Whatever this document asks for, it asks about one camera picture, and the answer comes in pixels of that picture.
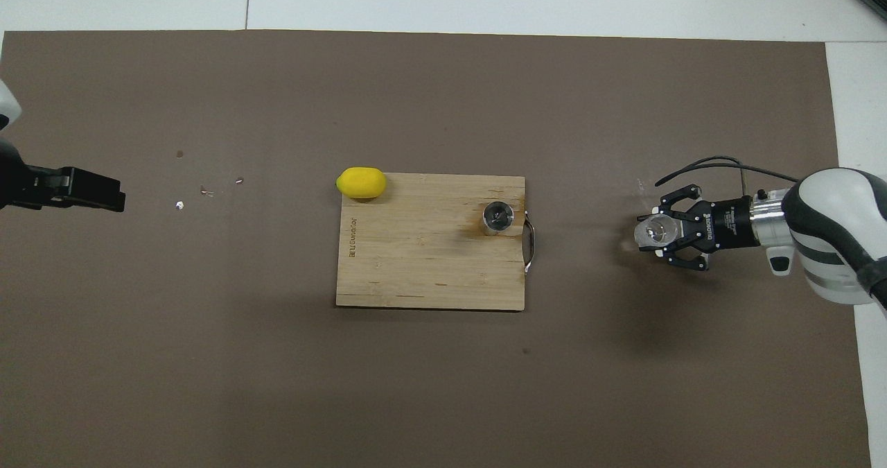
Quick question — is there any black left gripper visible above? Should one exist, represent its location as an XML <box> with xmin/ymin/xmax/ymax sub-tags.
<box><xmin>0</xmin><ymin>141</ymin><xmax>127</xmax><ymax>212</ymax></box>

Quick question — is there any steel double jigger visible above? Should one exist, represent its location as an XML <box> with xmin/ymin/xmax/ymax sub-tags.
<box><xmin>482</xmin><ymin>201</ymin><xmax>517</xmax><ymax>237</ymax></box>

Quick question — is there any brown table mat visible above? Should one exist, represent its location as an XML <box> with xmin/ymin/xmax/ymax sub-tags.
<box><xmin>0</xmin><ymin>30</ymin><xmax>872</xmax><ymax>468</ymax></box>

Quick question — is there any clear glass cup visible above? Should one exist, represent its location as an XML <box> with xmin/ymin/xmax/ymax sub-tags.
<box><xmin>634</xmin><ymin>215</ymin><xmax>683</xmax><ymax>254</ymax></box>

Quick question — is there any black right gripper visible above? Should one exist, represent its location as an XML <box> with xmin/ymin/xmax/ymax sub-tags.
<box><xmin>639</xmin><ymin>185</ymin><xmax>761</xmax><ymax>271</ymax></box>

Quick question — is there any yellow lemon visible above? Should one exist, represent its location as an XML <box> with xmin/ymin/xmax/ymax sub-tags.
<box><xmin>336</xmin><ymin>166</ymin><xmax>387</xmax><ymax>200</ymax></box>

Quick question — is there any wooden cutting board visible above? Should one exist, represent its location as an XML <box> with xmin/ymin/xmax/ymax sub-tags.
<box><xmin>335</xmin><ymin>173</ymin><xmax>536</xmax><ymax>312</ymax></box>

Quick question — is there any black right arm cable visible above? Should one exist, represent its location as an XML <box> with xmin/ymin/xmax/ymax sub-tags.
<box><xmin>655</xmin><ymin>155</ymin><xmax>801</xmax><ymax>198</ymax></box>

